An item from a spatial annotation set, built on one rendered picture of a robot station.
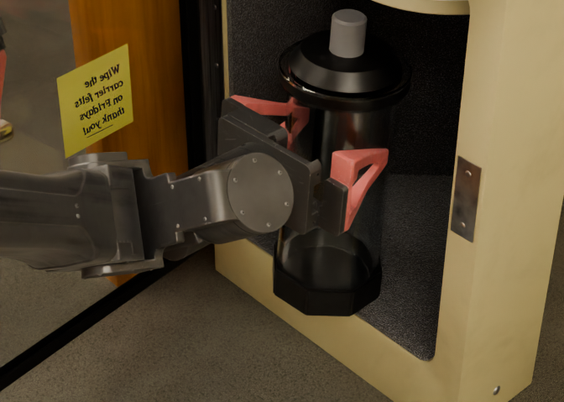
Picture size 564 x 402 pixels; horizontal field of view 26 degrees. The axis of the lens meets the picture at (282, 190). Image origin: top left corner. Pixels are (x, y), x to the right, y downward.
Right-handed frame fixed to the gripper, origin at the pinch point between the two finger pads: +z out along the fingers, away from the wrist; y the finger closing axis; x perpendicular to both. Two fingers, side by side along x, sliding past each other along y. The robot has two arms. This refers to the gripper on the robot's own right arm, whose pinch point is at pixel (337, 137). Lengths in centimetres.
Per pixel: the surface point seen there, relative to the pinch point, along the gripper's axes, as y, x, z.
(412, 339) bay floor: -10.2, 16.0, 0.3
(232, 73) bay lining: 12.1, -1.2, -0.7
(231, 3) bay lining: 12.1, -8.1, -1.2
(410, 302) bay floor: -7.0, 15.7, 3.9
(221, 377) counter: 3.9, 24.3, -8.7
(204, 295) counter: 13.3, 23.9, -2.2
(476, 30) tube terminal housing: -14.0, -16.3, -3.3
